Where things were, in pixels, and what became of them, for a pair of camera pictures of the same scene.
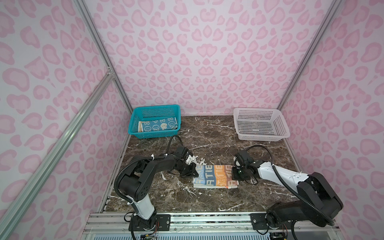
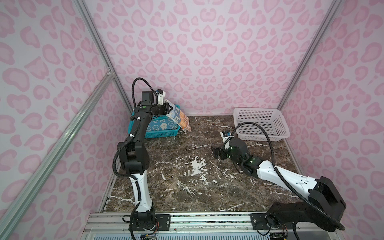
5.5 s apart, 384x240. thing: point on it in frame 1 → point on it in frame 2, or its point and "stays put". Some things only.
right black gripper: x=234 y=175 → x=222 y=156
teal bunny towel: x=158 y=125 stays put
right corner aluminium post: x=334 y=6 stays put
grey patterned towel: x=214 y=176 → x=182 y=121
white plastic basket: x=260 y=124 stays put
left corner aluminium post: x=109 y=64 stays put
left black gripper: x=191 y=171 → x=165 y=110
